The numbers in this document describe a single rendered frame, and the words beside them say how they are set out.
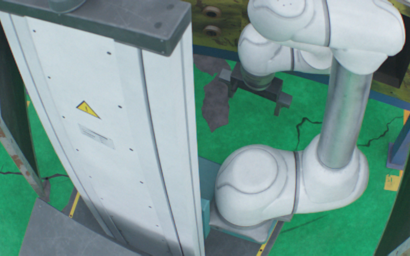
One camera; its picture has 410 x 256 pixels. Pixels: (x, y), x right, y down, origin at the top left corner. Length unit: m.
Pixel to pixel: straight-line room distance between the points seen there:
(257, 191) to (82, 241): 0.47
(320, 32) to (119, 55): 0.39
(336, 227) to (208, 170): 0.88
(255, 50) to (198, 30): 0.39
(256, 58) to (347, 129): 0.36
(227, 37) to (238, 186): 0.57
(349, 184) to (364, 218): 1.03
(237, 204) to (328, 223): 1.04
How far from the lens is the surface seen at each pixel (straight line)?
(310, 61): 1.61
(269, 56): 1.61
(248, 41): 1.59
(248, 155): 1.53
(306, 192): 1.57
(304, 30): 1.08
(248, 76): 1.73
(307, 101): 2.70
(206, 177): 1.80
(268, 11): 1.05
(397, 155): 2.58
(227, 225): 1.73
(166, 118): 0.94
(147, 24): 0.76
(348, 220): 2.56
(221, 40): 1.98
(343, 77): 1.24
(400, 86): 1.98
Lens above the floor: 2.42
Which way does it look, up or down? 67 degrees down
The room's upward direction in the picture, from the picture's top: straight up
